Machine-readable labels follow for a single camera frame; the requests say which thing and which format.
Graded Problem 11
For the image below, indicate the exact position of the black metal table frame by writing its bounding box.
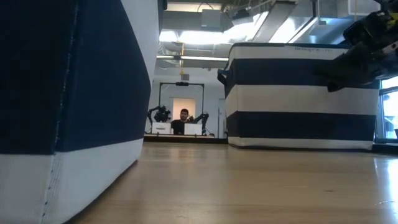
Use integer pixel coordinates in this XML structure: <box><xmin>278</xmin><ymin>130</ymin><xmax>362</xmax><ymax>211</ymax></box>
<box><xmin>228</xmin><ymin>142</ymin><xmax>398</xmax><ymax>155</ymax></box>

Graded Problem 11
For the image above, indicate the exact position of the ceiling light strip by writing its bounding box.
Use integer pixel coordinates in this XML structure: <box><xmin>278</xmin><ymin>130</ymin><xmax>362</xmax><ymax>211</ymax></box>
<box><xmin>156</xmin><ymin>55</ymin><xmax>229</xmax><ymax>62</ymax></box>

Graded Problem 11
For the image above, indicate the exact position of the yellow hanging cable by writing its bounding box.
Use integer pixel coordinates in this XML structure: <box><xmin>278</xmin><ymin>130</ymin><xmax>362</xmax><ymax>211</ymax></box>
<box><xmin>179</xmin><ymin>43</ymin><xmax>187</xmax><ymax>75</ymax></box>

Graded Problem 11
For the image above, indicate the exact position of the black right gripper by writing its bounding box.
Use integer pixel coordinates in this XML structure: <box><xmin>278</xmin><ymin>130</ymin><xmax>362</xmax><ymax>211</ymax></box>
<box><xmin>312</xmin><ymin>0</ymin><xmax>398</xmax><ymax>93</ymax></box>

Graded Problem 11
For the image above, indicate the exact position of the navy white striped fabric bin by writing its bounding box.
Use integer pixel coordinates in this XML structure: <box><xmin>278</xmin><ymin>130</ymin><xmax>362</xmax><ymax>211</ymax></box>
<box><xmin>216</xmin><ymin>42</ymin><xmax>381</xmax><ymax>151</ymax></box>
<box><xmin>0</xmin><ymin>0</ymin><xmax>169</xmax><ymax>224</ymax></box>

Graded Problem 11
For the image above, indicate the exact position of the grey ceiling box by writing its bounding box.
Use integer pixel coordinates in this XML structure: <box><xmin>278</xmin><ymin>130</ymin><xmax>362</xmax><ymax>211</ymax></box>
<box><xmin>200</xmin><ymin>9</ymin><xmax>223</xmax><ymax>29</ymax></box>

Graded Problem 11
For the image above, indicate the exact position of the silver ceiling duct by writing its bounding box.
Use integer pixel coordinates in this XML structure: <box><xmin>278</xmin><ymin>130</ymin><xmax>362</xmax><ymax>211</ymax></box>
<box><xmin>251</xmin><ymin>0</ymin><xmax>312</xmax><ymax>44</ymax></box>

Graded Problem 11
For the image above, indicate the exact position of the background dark table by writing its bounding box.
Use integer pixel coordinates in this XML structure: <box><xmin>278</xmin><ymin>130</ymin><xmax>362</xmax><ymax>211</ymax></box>
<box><xmin>143</xmin><ymin>133</ymin><xmax>229</xmax><ymax>144</ymax></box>

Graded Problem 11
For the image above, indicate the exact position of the white box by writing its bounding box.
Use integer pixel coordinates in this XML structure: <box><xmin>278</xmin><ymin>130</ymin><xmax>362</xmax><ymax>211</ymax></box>
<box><xmin>183</xmin><ymin>123</ymin><xmax>203</xmax><ymax>136</ymax></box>
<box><xmin>151</xmin><ymin>121</ymin><xmax>172</xmax><ymax>135</ymax></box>

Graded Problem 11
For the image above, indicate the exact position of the person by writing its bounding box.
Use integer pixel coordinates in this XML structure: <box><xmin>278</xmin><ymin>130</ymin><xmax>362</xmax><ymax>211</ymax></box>
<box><xmin>170</xmin><ymin>108</ymin><xmax>191</xmax><ymax>136</ymax></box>

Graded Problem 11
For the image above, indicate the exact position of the black gantry frame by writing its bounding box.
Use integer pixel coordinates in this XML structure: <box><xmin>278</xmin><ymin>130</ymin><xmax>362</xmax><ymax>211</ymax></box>
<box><xmin>158</xmin><ymin>82</ymin><xmax>205</xmax><ymax>108</ymax></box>

